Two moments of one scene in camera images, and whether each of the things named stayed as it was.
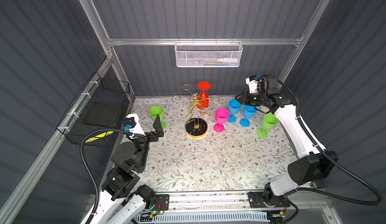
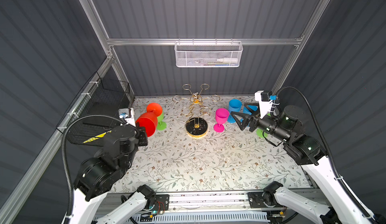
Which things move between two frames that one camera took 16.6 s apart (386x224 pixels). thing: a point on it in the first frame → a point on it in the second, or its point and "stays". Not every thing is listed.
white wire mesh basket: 208,54 stays
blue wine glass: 249,112 stays
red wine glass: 203,102 → 149,120
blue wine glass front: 234,108 stays
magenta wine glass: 221,116 stays
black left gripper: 153,137 → 142,135
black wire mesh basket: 102,104 stays
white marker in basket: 227,60 stays
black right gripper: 242,97 → 253,120
